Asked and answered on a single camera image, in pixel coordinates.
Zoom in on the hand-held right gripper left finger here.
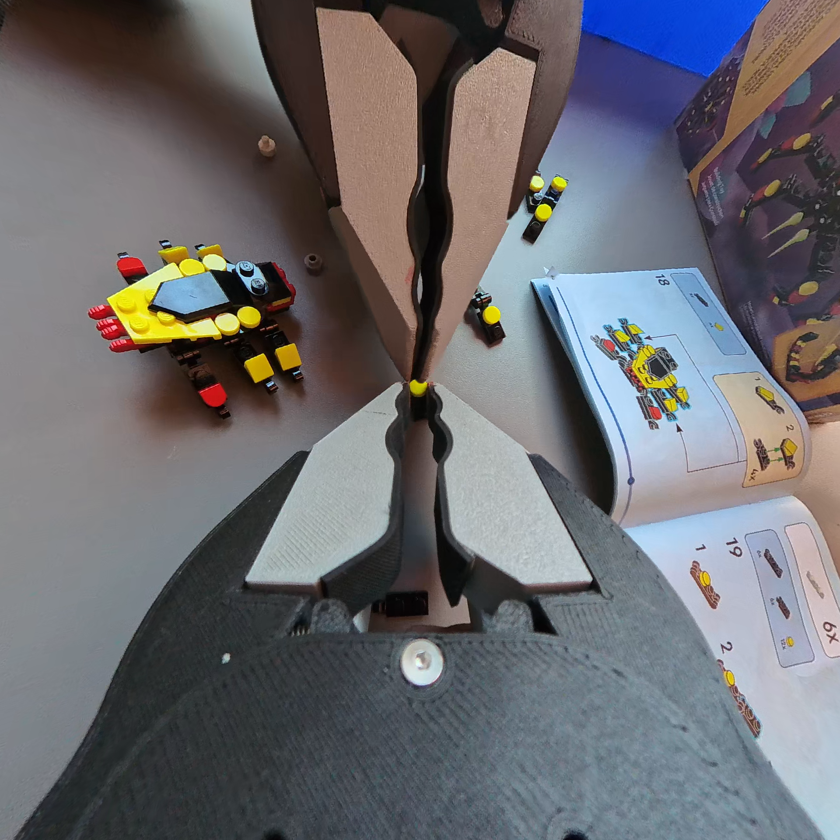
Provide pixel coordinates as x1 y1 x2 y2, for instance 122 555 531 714
244 381 412 598

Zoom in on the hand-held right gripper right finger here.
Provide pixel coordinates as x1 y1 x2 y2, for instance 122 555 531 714
427 382 595 608

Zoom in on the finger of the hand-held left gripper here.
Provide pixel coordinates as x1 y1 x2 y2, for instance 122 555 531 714
315 5 434 383
420 47 540 383

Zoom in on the lego instruction booklet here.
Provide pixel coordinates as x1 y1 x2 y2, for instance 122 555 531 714
530 266 840 739

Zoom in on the yellow black lego model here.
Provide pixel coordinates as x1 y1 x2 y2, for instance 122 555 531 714
87 239 306 421

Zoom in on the purple yellow lego box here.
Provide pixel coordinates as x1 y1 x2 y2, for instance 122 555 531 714
675 0 840 421

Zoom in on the blue plastic bin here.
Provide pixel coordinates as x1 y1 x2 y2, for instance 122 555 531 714
581 0 772 76

